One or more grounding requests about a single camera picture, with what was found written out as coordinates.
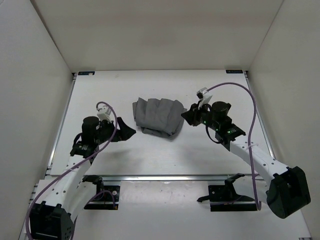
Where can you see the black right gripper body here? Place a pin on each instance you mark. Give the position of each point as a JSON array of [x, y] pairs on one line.
[[205, 117]]

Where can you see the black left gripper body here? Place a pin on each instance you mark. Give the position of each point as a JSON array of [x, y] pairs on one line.
[[106, 131]]

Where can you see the grey pleated skirt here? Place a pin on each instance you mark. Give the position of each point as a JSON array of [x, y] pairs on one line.
[[159, 117]]

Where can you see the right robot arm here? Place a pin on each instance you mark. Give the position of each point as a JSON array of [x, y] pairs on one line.
[[284, 189]]

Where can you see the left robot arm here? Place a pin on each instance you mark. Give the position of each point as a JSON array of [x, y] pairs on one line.
[[54, 211]]

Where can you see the blue right corner sticker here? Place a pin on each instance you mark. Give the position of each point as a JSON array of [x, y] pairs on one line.
[[233, 71]]

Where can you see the blue corner sticker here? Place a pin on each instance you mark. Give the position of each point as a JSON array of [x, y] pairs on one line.
[[86, 73], [233, 71]]

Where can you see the blue left corner sticker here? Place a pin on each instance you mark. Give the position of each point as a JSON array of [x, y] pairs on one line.
[[86, 73]]

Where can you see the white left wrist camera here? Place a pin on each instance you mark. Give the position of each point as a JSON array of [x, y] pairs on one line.
[[104, 113]]

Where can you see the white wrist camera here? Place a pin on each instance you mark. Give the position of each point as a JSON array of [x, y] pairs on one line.
[[104, 113], [204, 97]]

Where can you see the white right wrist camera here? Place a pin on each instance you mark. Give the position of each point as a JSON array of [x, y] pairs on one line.
[[204, 97]]

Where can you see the aluminium table front rail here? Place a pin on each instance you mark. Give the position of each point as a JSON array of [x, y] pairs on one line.
[[165, 178]]

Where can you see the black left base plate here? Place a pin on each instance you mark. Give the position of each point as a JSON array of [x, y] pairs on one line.
[[108, 198]]

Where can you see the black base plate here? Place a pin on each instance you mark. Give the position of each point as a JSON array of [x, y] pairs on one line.
[[223, 197], [108, 198]]

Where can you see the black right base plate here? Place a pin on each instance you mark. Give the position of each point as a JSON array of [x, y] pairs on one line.
[[223, 197]]

